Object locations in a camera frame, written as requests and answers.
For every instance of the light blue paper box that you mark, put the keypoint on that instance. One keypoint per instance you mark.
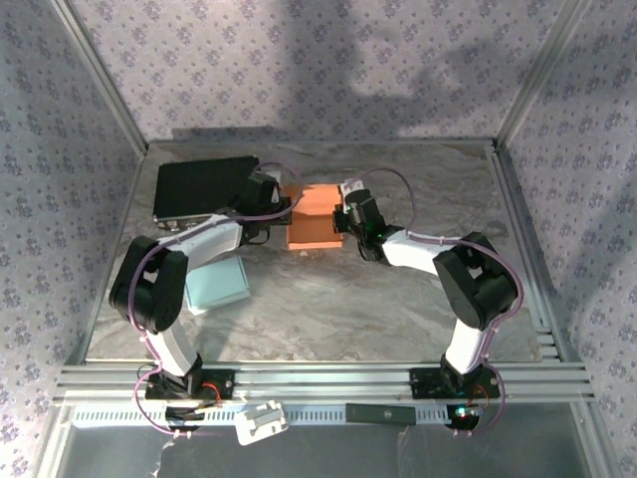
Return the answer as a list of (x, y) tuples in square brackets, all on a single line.
[(219, 286)]

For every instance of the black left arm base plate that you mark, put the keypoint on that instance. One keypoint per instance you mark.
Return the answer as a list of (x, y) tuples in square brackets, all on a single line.
[(224, 384)]

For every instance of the white plastic bracket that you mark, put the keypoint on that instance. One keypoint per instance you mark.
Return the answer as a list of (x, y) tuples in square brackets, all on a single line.
[(259, 423)]

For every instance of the black rectangular device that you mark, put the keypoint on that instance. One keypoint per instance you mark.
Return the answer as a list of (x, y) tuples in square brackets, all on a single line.
[(380, 413)]

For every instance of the aluminium side rail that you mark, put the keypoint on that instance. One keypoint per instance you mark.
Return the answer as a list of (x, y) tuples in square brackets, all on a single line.
[(527, 249), (107, 269)]

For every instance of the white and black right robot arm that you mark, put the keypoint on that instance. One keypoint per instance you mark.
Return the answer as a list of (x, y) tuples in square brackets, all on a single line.
[(413, 251)]

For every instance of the black controller board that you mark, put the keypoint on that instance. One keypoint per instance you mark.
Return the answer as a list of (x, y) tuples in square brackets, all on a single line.
[(465, 415), (181, 413)]

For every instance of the aluminium frame post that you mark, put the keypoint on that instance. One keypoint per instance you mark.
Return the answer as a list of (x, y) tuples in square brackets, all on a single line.
[(99, 74), (542, 74)]

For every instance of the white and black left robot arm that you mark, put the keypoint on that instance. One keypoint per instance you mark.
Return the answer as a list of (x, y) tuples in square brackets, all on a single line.
[(209, 239)]

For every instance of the black briefcase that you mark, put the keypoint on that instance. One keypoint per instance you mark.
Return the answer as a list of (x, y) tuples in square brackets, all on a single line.
[(199, 184)]

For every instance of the aluminium mounting rail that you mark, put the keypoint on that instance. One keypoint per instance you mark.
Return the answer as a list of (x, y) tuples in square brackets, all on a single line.
[(323, 381)]

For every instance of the brown paper box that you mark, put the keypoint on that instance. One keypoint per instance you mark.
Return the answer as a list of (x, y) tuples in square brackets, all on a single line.
[(313, 224)]

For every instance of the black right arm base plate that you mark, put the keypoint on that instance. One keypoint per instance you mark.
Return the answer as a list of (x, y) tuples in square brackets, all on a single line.
[(423, 383)]

